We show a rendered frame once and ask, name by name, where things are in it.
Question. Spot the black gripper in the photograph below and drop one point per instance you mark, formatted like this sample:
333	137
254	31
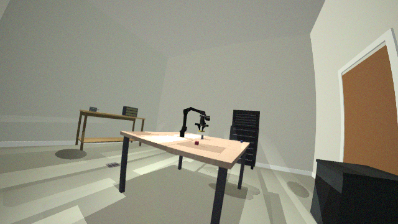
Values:
201	124

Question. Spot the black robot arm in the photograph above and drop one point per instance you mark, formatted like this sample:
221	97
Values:
185	112

